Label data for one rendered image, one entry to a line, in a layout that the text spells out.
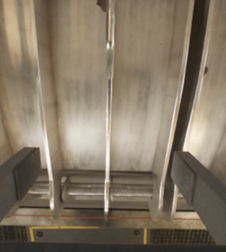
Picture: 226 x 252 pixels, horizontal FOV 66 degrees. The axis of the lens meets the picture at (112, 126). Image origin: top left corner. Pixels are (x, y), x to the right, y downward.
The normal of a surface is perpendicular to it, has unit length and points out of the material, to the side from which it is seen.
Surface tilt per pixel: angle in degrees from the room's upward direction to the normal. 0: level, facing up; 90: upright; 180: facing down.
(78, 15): 0
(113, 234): 0
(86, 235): 0
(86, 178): 24
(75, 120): 10
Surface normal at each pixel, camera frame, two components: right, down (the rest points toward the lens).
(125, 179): -0.01, 0.63
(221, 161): -1.00, -0.03
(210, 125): 0.00, 0.43
